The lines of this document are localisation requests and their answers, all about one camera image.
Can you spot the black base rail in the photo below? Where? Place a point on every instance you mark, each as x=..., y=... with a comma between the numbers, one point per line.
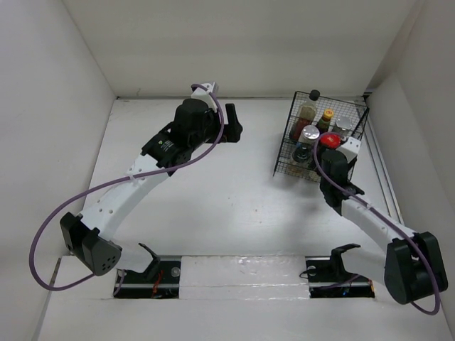
x=258, y=278

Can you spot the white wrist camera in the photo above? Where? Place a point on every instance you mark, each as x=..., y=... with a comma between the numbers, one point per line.
x=350, y=148
x=203, y=93

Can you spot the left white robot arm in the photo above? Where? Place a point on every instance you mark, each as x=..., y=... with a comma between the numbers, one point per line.
x=90, y=234

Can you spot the silver cap blue label shaker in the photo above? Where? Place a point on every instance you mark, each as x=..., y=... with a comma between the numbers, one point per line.
x=343, y=126
x=309, y=135

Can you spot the black cap shaker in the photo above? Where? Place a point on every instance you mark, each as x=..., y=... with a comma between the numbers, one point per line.
x=301, y=155

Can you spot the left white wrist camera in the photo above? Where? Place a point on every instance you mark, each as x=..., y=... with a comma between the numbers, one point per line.
x=203, y=93

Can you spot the yellow cap chili sauce bottle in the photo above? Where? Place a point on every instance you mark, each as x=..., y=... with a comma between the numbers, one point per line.
x=323, y=123

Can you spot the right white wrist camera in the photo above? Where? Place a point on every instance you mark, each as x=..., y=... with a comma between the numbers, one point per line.
x=350, y=148

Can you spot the red lid sauce jar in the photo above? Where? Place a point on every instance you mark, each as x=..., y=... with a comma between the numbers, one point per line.
x=329, y=140

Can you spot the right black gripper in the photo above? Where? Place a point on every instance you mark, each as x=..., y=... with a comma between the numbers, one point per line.
x=348, y=169

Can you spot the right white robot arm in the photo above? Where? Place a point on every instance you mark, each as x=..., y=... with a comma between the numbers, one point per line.
x=412, y=267

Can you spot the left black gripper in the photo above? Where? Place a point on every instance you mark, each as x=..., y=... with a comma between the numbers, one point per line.
x=233, y=128

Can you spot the tall dark sauce bottle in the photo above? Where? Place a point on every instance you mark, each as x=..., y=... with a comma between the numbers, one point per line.
x=306, y=114

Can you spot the black wire rack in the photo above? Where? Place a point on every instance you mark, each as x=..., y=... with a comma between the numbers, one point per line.
x=315, y=120

